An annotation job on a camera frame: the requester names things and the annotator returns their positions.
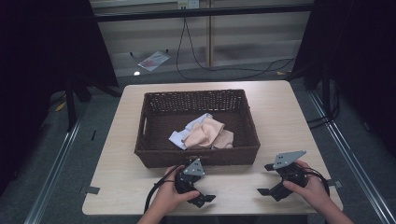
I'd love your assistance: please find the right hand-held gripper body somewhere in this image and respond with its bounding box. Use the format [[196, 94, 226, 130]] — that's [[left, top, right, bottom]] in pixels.
[[271, 149, 309, 203]]

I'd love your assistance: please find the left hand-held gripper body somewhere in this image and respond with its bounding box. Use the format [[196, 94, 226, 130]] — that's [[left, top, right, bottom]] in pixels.
[[174, 158, 206, 203]]

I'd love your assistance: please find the light blue cloth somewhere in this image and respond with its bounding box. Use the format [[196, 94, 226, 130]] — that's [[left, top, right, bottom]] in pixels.
[[168, 112, 215, 151]]

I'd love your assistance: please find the peach cloth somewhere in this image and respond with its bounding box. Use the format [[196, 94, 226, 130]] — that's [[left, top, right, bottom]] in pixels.
[[181, 117, 234, 149]]

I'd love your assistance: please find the brown wicker basket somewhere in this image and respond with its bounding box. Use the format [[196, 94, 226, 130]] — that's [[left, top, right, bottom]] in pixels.
[[134, 89, 262, 169]]

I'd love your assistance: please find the person's left hand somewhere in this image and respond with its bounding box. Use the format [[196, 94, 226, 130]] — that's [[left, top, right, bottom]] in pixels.
[[154, 164, 201, 217]]

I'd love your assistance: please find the person's right hand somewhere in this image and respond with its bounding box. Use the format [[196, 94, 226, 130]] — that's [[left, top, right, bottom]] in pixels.
[[282, 159, 329, 208]]

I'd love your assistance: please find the black metal stand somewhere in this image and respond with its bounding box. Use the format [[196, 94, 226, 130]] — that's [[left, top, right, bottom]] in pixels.
[[320, 60, 333, 120], [64, 73, 93, 133]]

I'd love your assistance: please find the clear plastic bag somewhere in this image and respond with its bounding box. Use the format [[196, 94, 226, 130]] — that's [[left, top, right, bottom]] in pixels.
[[137, 50, 172, 73]]

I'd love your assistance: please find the black curtain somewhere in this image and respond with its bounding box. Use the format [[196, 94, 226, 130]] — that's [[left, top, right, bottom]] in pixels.
[[291, 0, 396, 158], [0, 0, 120, 195]]

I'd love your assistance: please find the black horizontal bar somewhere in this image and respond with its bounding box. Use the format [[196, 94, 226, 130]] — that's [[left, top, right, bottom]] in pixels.
[[92, 3, 316, 23]]

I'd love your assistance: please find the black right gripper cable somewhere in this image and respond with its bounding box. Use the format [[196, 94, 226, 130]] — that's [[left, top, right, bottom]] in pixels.
[[297, 166, 331, 198]]

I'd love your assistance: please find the metal floor rail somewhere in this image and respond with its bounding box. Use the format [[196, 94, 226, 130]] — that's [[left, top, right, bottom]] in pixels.
[[307, 90, 396, 224], [23, 116, 84, 224]]

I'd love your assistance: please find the bundle of black cables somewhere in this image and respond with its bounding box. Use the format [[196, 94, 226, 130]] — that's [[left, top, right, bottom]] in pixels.
[[306, 83, 342, 131]]

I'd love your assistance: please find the long black floor cable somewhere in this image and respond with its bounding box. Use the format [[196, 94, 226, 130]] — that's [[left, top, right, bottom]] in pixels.
[[175, 17, 297, 81]]

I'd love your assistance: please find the white wall socket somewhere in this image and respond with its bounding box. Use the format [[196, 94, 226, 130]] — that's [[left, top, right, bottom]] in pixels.
[[177, 0, 201, 10]]

